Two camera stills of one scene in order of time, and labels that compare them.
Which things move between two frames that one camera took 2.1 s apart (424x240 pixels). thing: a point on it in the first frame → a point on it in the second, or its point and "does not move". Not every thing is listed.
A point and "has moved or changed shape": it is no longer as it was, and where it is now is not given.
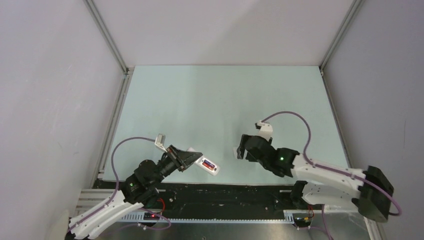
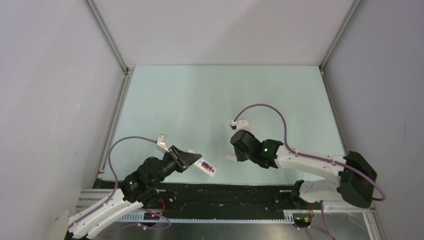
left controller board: x=149 y=216 does not move
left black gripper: x=182 y=159 does not move
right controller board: x=302 y=222 does not move
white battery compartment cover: x=235 y=151 has moved or changed shape
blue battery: x=209 y=163 has moved or changed shape
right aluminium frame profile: x=351 y=12 does not move
